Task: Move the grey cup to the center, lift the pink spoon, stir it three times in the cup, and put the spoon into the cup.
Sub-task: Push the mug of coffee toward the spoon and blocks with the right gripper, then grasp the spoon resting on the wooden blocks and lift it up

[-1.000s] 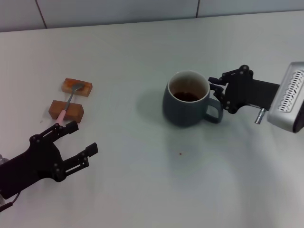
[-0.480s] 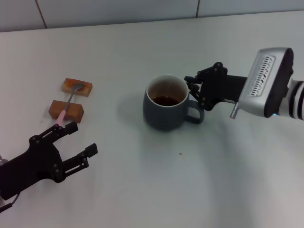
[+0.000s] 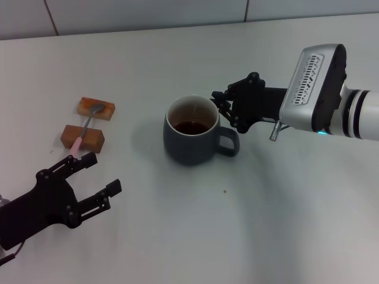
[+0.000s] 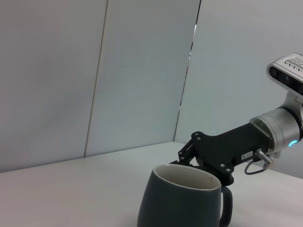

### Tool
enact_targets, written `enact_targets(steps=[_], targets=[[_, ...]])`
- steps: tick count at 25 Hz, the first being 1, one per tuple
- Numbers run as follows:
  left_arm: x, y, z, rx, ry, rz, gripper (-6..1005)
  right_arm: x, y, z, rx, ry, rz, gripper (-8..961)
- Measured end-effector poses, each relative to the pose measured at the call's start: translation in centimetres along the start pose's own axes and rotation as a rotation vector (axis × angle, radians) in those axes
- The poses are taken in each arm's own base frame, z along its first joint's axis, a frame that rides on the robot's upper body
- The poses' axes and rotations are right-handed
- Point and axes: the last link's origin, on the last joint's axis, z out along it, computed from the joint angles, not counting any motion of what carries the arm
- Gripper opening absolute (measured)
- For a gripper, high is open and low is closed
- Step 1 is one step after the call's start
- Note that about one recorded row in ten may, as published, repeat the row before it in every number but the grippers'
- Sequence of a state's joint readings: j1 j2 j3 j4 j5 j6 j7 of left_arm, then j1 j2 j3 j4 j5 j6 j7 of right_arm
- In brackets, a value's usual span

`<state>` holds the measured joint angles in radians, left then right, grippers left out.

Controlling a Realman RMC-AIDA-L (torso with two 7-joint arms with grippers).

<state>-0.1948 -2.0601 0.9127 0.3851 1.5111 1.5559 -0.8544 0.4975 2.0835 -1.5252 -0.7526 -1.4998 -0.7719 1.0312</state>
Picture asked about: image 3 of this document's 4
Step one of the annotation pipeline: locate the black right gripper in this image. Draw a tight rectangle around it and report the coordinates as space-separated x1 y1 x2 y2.
211 72 288 134

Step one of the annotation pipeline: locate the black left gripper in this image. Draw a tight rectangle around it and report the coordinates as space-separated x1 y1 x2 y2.
0 151 123 250

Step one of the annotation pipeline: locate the pink handled metal spoon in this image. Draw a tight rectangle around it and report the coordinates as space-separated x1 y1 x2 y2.
70 104 106 159

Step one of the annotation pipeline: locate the dark grey ceramic cup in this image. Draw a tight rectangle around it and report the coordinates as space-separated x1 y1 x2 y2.
162 93 240 166

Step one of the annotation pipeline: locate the dark brown wooden arch block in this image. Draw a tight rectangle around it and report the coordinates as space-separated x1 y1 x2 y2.
60 124 105 154

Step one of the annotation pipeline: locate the light wooden block orange stain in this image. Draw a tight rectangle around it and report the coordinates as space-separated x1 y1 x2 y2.
76 96 115 121

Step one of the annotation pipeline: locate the silver right cable connector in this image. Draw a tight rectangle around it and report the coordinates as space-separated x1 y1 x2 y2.
268 120 282 141

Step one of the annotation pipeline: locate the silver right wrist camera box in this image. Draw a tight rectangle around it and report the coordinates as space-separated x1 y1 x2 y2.
280 43 348 134

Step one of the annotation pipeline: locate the left wrist cable with connector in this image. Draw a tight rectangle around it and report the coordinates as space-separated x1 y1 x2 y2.
0 241 27 266

